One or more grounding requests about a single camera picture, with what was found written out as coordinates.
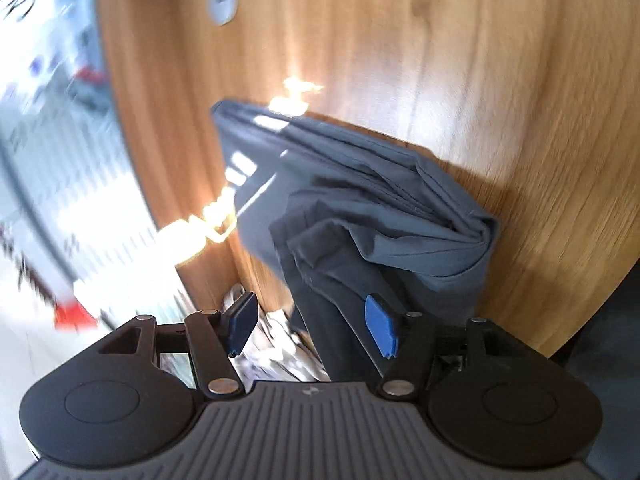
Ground orange object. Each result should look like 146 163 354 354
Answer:
52 297 99 332

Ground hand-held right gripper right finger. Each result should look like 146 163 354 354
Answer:
365 294 546 402

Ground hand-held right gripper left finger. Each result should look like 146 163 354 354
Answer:
95 291 259 402

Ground silver desk grommet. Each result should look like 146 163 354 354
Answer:
206 0 239 27

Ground striped glass desk partition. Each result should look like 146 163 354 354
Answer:
0 0 241 391

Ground grey pants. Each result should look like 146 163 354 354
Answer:
210 99 501 386

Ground red object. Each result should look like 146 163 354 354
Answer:
75 66 109 87

